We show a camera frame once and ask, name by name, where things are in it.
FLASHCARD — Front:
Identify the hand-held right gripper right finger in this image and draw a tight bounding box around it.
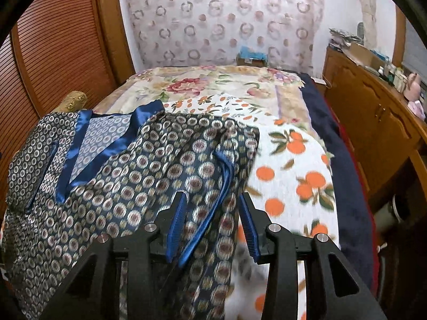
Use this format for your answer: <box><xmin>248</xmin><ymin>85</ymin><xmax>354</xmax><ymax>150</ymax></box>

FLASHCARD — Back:
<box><xmin>238</xmin><ymin>191</ymin><xmax>389</xmax><ymax>320</ymax></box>

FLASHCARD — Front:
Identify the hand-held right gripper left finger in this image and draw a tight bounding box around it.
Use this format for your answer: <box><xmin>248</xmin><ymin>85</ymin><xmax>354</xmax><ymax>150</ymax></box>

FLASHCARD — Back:
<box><xmin>39</xmin><ymin>191</ymin><xmax>189</xmax><ymax>320</ymax></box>

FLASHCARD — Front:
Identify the blue patterned satin garment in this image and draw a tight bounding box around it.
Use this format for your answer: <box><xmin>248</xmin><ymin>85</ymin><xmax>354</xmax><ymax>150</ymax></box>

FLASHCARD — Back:
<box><xmin>3</xmin><ymin>102</ymin><xmax>261</xmax><ymax>320</ymax></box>

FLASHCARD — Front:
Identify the orange fruit print sheet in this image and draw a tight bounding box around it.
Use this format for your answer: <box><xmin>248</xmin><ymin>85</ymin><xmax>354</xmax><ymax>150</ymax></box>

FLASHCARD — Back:
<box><xmin>163</xmin><ymin>93</ymin><xmax>341</xmax><ymax>320</ymax></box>

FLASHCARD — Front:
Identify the navy blue blanket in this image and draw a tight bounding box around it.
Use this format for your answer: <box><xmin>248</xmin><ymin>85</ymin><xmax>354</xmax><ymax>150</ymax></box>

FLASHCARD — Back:
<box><xmin>300</xmin><ymin>73</ymin><xmax>379</xmax><ymax>294</ymax></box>

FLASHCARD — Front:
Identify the red bed sheet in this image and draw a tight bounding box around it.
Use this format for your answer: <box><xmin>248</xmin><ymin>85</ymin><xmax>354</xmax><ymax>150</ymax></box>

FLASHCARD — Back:
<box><xmin>325</xmin><ymin>97</ymin><xmax>381</xmax><ymax>274</ymax></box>

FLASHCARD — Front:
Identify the floral blanket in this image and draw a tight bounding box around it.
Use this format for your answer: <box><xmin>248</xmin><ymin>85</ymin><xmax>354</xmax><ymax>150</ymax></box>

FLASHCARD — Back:
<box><xmin>93</xmin><ymin>65</ymin><xmax>312</xmax><ymax>130</ymax></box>

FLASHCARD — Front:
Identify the olive patterned bolster pillow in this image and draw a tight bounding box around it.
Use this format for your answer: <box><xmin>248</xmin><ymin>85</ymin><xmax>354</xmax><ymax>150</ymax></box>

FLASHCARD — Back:
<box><xmin>55</xmin><ymin>91</ymin><xmax>88</xmax><ymax>111</ymax></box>

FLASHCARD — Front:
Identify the wooden cabinet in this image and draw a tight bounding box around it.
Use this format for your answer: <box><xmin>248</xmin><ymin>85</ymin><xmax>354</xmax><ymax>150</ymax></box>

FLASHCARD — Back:
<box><xmin>322</xmin><ymin>47</ymin><xmax>427</xmax><ymax>214</ymax></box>

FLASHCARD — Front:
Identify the open cardboard box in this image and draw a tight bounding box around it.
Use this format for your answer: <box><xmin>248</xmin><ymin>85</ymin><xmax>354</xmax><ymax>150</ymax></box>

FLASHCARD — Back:
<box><xmin>340</xmin><ymin>42</ymin><xmax>389</xmax><ymax>70</ymax></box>

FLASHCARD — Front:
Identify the circle print curtain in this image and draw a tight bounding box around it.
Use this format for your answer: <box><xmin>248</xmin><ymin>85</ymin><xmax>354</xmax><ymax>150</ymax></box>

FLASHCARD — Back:
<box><xmin>123</xmin><ymin>0</ymin><xmax>326</xmax><ymax>70</ymax></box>

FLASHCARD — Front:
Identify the pile of folded cloths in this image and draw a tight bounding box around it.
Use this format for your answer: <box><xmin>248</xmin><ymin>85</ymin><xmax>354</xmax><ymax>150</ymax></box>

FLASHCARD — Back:
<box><xmin>329</xmin><ymin>27</ymin><xmax>362</xmax><ymax>49</ymax></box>

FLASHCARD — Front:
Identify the pink toy figure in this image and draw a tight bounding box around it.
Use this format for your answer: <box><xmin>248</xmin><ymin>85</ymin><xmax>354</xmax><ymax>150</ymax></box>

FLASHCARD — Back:
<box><xmin>404</xmin><ymin>71</ymin><xmax>427</xmax><ymax>121</ymax></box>

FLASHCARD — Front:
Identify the wooden louvered wardrobe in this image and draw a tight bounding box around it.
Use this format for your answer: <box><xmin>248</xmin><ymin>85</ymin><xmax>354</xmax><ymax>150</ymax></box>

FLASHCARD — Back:
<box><xmin>0</xmin><ymin>0</ymin><xmax>137</xmax><ymax>207</ymax></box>

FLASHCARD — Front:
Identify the grey window roller blind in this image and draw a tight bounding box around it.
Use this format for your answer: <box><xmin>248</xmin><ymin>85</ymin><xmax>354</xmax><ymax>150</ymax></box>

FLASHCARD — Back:
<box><xmin>404</xmin><ymin>23</ymin><xmax>427</xmax><ymax>77</ymax></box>

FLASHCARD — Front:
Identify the cream window curtain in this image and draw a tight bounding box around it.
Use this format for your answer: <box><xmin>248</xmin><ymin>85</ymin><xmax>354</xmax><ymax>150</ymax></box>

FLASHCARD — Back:
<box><xmin>355</xmin><ymin>0</ymin><xmax>379</xmax><ymax>49</ymax></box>

